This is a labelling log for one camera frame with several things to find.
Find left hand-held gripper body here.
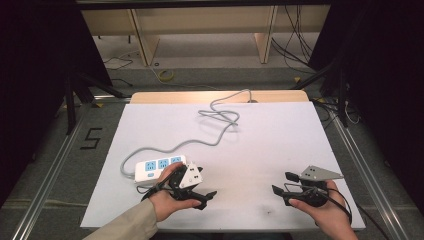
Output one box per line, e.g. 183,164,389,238
168,162,204,203

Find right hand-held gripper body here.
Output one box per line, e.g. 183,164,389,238
282,165,345,209

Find white power strip blue sockets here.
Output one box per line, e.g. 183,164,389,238
133,154,188,185

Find person's right hand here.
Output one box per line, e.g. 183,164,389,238
288,179,355,234

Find person's left hand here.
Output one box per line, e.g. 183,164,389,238
148,162,203,223

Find white table sheet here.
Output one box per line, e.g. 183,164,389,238
79,100,367,231

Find black metal stand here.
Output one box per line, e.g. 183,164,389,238
63,70,132,135
292,58,350,128

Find yellow tape roll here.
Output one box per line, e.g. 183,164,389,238
157,68,175,83

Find black curtain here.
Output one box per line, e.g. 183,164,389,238
0,0,114,208
308,0,424,216

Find grey power strip cable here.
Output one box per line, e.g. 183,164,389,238
119,88,253,180

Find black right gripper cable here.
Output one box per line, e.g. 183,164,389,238
318,186,391,240

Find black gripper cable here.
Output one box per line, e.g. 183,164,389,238
135,179,176,203
318,186,391,240

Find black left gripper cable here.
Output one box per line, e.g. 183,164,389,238
135,179,176,203

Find aluminium floor rail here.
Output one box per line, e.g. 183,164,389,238
11,103,94,240
328,108,412,240

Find bundle of black floor cables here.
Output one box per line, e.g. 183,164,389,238
270,4,318,73

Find light wooden desk frame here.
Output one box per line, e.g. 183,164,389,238
80,4,332,67

